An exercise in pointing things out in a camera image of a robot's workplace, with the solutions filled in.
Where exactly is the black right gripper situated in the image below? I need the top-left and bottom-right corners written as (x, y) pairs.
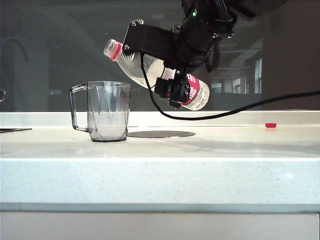
top-left (154, 14), bottom-right (236, 109)

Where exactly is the clear water bottle red label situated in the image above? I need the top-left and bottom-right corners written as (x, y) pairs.
top-left (103, 38), bottom-right (211, 112)

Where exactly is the transparent grey plastic mug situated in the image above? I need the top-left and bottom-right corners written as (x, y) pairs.
top-left (69, 80), bottom-right (132, 143)

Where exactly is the dark round countertop disc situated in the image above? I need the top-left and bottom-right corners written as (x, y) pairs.
top-left (127, 130), bottom-right (196, 139)

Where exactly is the dark glass window pane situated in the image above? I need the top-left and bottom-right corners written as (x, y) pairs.
top-left (0, 0), bottom-right (320, 113)

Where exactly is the black flat panel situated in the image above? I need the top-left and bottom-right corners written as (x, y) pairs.
top-left (0, 127), bottom-right (33, 134)

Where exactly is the black cable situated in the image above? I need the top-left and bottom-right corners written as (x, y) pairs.
top-left (139, 52), bottom-right (320, 122)

